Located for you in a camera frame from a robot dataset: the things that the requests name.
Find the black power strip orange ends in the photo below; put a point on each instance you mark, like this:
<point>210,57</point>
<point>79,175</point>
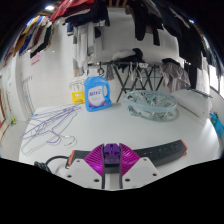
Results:
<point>163,151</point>

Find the row of colourful hanging clothes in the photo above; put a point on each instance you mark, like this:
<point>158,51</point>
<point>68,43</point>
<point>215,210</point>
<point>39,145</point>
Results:
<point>80,8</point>

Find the pink wall sign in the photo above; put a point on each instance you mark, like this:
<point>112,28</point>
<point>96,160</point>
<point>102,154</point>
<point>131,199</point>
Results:
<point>35,58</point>

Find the window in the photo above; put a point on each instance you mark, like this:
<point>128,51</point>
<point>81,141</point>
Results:
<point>216,80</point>

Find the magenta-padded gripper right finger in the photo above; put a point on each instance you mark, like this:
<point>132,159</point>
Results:
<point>135,168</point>

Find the yellow sign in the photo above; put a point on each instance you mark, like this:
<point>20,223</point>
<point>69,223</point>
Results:
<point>78,97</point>

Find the white pillow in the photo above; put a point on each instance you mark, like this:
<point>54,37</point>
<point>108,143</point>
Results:
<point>191,103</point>

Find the blue detergent bottle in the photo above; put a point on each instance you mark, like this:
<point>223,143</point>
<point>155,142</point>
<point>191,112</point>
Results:
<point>97,95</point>

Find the grey garment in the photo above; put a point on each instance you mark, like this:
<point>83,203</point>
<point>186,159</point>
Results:
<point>175,76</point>

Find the black folding drying rack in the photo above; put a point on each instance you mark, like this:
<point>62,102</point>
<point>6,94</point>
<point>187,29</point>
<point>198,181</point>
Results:
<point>126,65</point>

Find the black and white clothes pile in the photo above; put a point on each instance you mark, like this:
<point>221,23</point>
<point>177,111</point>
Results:
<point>128,55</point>

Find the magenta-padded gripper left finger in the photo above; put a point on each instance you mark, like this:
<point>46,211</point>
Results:
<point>85,168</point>

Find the round pale blue peg hanger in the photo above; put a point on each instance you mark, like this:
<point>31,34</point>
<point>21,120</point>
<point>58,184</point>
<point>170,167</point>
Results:
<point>150,104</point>

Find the row of dark hanging clothes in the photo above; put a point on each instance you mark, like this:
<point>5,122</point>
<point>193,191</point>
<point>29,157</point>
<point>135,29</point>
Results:
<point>170,20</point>

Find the ceiling light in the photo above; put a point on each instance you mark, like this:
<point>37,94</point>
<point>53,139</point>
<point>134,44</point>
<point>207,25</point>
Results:
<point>50,7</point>

